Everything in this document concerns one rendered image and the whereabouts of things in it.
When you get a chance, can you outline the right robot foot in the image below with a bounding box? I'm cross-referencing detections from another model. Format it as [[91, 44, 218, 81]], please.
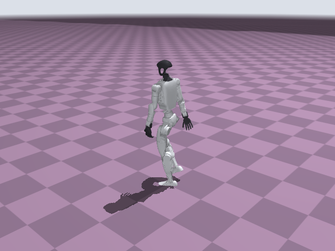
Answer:
[[172, 166, 183, 173]]

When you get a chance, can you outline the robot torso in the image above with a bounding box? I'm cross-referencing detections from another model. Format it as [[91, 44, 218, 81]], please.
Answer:
[[157, 76, 177, 128]]

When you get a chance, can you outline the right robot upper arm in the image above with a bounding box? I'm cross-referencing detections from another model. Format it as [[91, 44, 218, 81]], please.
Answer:
[[175, 78, 183, 102]]

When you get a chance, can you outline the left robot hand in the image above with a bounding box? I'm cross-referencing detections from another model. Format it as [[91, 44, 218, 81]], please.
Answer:
[[144, 123, 153, 138]]

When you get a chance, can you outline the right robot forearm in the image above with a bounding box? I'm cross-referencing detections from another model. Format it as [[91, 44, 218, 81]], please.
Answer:
[[178, 99, 187, 117]]

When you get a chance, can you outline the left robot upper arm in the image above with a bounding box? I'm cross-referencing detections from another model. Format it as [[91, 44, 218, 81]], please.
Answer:
[[151, 83, 162, 110]]

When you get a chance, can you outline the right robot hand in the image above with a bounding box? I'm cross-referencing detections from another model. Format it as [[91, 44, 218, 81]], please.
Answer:
[[182, 112, 193, 130]]

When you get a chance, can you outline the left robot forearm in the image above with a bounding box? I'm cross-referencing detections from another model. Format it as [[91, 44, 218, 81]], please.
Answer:
[[146, 104, 155, 127]]

